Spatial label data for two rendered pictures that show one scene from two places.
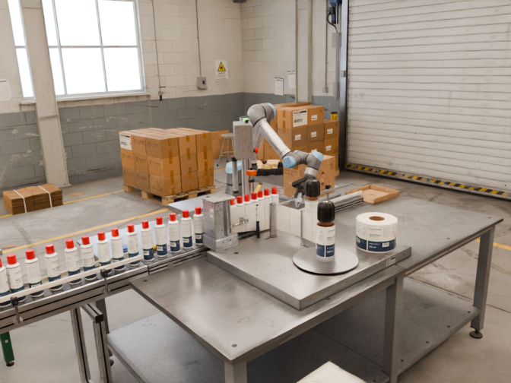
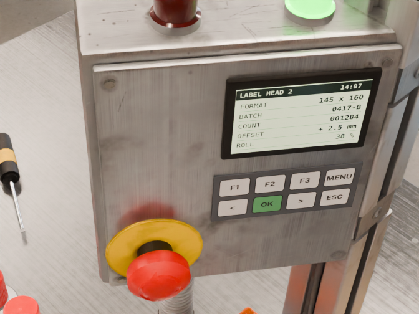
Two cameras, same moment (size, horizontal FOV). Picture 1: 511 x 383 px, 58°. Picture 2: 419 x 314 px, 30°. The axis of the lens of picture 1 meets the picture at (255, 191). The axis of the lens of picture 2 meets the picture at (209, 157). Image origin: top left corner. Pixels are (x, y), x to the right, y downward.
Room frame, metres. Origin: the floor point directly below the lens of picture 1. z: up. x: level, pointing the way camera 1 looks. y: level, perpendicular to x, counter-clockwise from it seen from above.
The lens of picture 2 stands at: (2.54, -0.29, 1.71)
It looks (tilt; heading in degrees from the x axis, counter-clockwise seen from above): 45 degrees down; 82
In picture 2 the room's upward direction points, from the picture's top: 3 degrees clockwise
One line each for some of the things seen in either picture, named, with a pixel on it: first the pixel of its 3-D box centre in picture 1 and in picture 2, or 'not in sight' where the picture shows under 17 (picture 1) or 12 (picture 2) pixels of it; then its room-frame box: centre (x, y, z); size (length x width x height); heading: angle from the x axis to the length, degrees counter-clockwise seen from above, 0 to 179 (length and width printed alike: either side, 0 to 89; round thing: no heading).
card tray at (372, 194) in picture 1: (372, 193); not in sight; (3.23, -0.85, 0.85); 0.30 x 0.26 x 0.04; 129
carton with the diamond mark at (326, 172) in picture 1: (309, 175); not in sight; (3.28, -0.40, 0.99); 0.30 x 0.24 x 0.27; 133
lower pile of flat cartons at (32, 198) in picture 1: (33, 197); not in sight; (6.02, 3.02, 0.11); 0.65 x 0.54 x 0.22; 128
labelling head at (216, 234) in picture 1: (219, 221); not in sight; (2.26, 0.19, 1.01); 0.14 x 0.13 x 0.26; 129
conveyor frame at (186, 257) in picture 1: (269, 226); not in sight; (2.60, -0.08, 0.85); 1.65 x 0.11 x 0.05; 129
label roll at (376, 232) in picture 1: (376, 232); not in sight; (2.20, -0.61, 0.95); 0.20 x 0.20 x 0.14
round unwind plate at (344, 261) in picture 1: (325, 260); not in sight; (2.02, -0.32, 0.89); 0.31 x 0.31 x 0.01
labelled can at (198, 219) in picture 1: (198, 226); not in sight; (2.29, 0.30, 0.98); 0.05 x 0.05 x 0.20
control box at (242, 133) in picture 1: (242, 139); (224, 124); (2.59, 0.06, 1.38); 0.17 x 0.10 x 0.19; 4
